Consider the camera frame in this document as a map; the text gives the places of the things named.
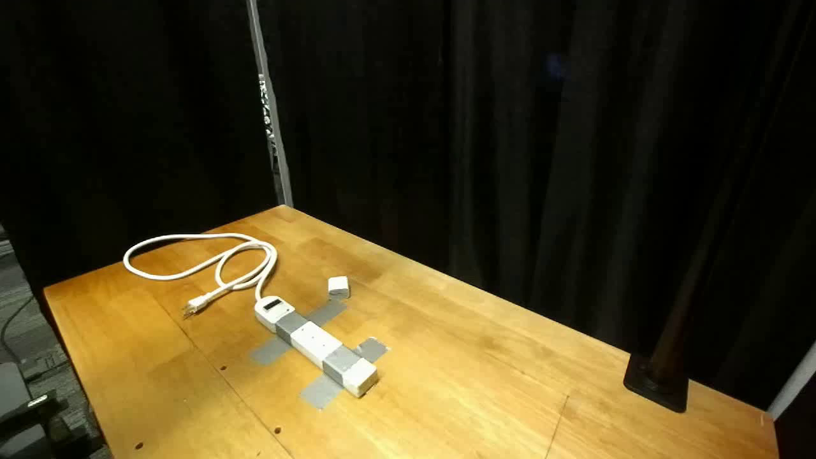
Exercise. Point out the white charger head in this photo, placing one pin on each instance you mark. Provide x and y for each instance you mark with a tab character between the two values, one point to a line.
336	287

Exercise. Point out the silver vertical pole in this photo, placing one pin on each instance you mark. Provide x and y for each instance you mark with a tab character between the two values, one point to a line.
269	108

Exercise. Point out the black curtain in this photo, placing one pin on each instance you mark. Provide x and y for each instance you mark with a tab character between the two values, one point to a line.
623	165

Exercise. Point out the white power strip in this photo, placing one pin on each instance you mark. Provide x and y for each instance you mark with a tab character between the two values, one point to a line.
340	363

